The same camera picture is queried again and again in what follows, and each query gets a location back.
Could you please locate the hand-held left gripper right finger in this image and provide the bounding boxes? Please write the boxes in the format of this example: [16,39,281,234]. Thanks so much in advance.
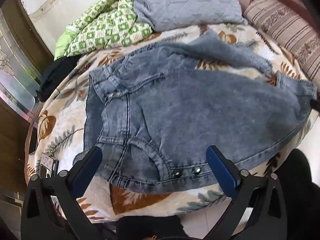
[205,145,288,240]

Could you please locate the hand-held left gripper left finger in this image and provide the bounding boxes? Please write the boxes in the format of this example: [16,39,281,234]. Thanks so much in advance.
[20,145,118,240]

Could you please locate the blue denim pants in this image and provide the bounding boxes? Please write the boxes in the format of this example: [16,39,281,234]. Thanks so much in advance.
[74,30,318,195]

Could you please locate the patterned phone case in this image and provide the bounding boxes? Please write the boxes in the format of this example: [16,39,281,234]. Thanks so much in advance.
[37,152,60,178]

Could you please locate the leaf print blanket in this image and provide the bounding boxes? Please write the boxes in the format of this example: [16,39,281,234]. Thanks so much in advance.
[25,22,320,223]

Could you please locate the striped beige pillow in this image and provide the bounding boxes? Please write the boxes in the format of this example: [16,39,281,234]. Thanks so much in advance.
[243,0,320,80]

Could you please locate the black cloth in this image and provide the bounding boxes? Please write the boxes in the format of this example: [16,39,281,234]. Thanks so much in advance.
[36,56,83,103]

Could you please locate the wooden framed glass door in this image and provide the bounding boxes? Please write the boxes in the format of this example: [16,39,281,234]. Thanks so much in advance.
[0,0,54,117]

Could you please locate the green checked quilt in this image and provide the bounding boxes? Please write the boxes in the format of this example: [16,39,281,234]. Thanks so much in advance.
[54,0,153,60]

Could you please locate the grey quilted blanket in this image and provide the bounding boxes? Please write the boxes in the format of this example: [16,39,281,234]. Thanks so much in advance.
[115,0,248,32]

